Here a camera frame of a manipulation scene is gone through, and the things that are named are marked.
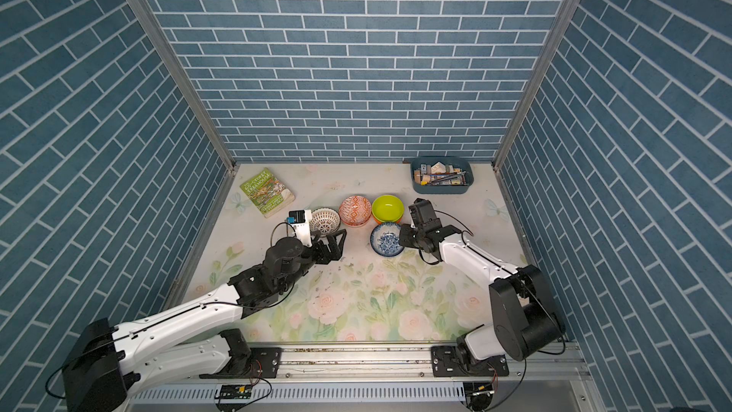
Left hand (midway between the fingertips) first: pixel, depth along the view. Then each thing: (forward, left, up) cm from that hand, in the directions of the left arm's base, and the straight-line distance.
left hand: (343, 235), depth 76 cm
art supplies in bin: (+40, -35, -18) cm, 56 cm away
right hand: (+8, -18, -12) cm, 23 cm away
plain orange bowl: (+14, -11, -14) cm, 23 cm away
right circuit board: (-33, -35, -20) cm, 52 cm away
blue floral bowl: (+9, -12, -18) cm, 23 cm away
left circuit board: (-32, +27, -24) cm, 48 cm away
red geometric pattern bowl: (+21, -1, -17) cm, 27 cm away
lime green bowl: (+20, -13, -15) cm, 29 cm away
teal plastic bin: (+44, -45, -15) cm, 65 cm away
